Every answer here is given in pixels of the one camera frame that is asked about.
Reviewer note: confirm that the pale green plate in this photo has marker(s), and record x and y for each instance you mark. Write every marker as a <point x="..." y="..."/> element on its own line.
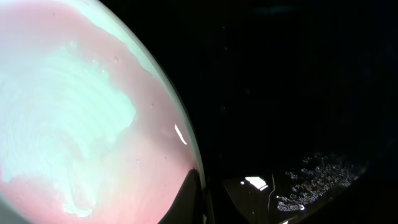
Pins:
<point x="92" y="131"/>

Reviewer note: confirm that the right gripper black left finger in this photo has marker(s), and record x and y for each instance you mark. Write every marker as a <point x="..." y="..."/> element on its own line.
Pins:
<point x="187" y="208"/>

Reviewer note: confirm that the round black serving tray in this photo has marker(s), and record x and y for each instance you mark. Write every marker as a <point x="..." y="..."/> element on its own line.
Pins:
<point x="293" y="103"/>

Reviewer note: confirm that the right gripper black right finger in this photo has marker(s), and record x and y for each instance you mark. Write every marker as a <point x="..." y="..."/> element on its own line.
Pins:
<point x="221" y="208"/>

